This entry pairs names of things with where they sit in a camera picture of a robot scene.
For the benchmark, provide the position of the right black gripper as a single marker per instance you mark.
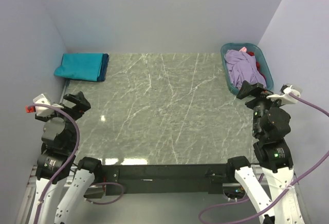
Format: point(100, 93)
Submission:
point(260, 93)

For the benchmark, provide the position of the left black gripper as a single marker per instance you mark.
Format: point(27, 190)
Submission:
point(81, 104)

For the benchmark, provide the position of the purple t shirt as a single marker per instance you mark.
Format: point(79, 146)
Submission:
point(243, 67)

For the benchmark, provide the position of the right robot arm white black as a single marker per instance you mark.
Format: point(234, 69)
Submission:
point(270, 126)

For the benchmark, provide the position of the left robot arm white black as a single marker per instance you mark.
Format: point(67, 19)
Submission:
point(60, 142)

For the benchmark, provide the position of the teal plastic basket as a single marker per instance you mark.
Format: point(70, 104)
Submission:
point(259, 56)

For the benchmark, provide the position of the folded teal t shirt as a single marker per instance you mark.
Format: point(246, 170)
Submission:
point(80, 66)

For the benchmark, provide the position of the folded dark blue t shirt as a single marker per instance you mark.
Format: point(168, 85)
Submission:
point(103, 68)

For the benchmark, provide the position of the red t shirt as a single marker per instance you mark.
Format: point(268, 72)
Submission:
point(257, 64)

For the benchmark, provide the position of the pink t shirt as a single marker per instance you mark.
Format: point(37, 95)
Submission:
point(243, 49)

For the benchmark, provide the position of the black base beam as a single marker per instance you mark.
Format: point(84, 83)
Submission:
point(174, 178)

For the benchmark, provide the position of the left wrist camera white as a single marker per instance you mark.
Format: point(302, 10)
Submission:
point(43, 111)

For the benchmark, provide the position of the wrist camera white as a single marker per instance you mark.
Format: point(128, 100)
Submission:
point(43, 111)
point(285, 96)

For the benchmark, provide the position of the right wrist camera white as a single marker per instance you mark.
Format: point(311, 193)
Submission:
point(285, 96)

